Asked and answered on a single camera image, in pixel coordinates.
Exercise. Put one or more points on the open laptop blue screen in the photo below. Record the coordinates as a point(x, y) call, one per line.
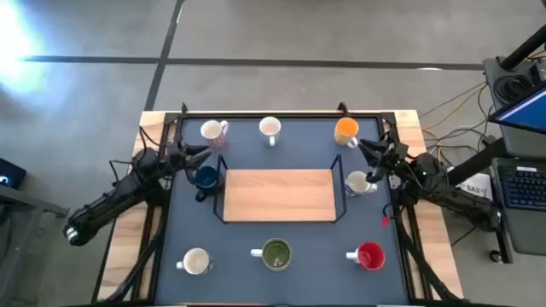
point(526, 113)

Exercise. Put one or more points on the orange mug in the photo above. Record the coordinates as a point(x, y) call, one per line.
point(346, 128)

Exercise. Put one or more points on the dark blue mug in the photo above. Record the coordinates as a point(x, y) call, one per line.
point(207, 177)

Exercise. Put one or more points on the black device with screen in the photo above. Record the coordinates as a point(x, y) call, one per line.
point(10, 172)

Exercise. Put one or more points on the white mug red checked pattern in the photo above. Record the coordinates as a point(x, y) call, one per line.
point(212, 129)

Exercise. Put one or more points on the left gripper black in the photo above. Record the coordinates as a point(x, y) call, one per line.
point(178, 155)

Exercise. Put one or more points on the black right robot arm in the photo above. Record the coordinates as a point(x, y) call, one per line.
point(452, 194)

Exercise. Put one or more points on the wooden shelf rack black frame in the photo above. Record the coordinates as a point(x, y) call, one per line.
point(277, 196)

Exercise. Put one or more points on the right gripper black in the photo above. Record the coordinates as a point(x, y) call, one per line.
point(394, 151)

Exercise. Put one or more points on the white mug dark print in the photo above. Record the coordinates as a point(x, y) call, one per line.
point(195, 260)

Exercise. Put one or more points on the grey laptop lit keyboard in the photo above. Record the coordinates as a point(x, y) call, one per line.
point(524, 187)

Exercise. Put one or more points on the white and red mug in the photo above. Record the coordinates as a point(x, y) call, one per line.
point(372, 256)

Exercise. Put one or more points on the black table clamp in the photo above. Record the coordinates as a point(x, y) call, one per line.
point(184, 107)
point(342, 107)

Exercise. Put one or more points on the plain white mug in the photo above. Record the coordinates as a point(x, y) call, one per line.
point(269, 126)

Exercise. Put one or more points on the grey metal stand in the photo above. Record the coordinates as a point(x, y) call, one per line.
point(25, 204)

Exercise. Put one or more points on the white paper sheet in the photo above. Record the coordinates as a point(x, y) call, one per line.
point(475, 187)

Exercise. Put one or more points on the blue-grey table mat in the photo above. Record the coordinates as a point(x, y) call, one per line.
point(315, 239)

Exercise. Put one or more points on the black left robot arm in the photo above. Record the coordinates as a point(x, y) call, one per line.
point(106, 200)

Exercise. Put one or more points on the white mug green interior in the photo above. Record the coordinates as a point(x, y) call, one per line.
point(276, 252)

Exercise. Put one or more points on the white mug blue flower print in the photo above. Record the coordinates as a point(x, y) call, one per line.
point(357, 182)

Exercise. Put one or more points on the black caster wheel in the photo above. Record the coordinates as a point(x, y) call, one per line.
point(495, 256)

